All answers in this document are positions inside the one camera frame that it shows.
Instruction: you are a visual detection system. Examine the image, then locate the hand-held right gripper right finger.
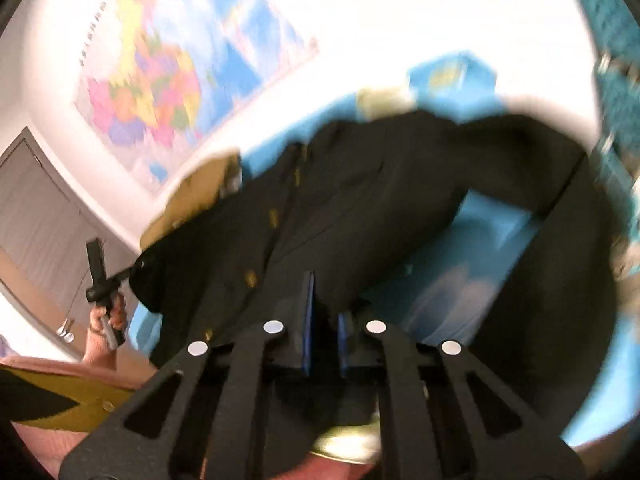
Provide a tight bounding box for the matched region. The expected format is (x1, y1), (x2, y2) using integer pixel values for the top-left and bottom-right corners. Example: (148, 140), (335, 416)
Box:
(337, 311), (587, 480)

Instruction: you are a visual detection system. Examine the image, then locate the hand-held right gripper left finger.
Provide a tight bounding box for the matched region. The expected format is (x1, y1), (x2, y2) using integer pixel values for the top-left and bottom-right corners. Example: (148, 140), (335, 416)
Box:
(60, 271), (318, 480)

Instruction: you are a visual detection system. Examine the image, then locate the black coat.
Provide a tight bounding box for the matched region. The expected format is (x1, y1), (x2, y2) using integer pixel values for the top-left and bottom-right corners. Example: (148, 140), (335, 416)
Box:
(131, 110), (632, 461)

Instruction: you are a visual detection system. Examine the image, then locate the person's left forearm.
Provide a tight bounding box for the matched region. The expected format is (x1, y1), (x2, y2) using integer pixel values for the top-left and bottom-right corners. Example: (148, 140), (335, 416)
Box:
(0, 340), (158, 392)

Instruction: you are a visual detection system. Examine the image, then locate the person's left hand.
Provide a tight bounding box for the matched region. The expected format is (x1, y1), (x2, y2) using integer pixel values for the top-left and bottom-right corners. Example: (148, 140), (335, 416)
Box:
(88, 294), (129, 356)

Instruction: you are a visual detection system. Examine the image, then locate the grey door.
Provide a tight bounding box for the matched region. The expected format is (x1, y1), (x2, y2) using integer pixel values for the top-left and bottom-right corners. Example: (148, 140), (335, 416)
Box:
(0, 127), (138, 361)

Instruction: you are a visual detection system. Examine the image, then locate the mustard brown cloth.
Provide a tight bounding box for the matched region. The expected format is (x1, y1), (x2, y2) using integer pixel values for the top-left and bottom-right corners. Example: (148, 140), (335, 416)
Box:
(139, 154), (243, 252)

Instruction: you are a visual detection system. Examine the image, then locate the blue printed bed sheet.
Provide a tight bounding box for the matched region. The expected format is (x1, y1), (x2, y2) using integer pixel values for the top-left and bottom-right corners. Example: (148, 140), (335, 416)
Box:
(127, 51), (640, 453)

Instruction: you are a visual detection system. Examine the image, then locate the mustard and black garment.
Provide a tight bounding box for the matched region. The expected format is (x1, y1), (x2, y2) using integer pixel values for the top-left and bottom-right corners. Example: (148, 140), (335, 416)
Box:
(0, 364), (138, 433)

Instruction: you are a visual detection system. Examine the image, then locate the teal perforated basket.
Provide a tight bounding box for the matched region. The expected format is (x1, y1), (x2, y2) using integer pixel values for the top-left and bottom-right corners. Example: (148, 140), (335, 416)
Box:
(569, 0), (640, 196)

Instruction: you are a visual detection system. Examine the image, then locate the colourful wall map poster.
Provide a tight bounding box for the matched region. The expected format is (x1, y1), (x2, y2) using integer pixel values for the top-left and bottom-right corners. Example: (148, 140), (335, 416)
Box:
(72, 0), (321, 195)

